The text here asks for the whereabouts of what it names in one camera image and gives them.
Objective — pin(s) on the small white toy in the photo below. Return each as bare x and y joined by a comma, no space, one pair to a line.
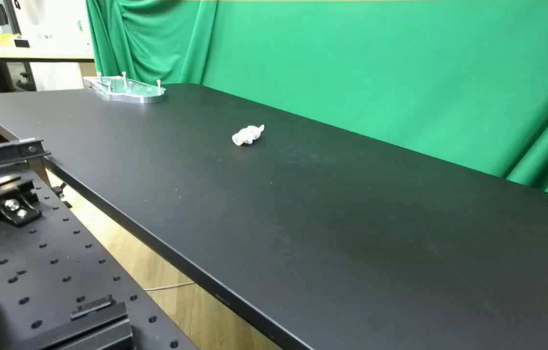
247,135

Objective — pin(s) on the clear acrylic plate with posts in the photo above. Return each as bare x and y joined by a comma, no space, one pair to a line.
127,89

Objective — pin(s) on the black perforated breadboard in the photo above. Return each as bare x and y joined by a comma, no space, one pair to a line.
47,260

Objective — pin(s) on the white cabinet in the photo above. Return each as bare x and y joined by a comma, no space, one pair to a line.
53,32

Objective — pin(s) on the wooden desk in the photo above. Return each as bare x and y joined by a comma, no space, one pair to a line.
14,52

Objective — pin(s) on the black rail block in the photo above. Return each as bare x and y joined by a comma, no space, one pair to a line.
86,328

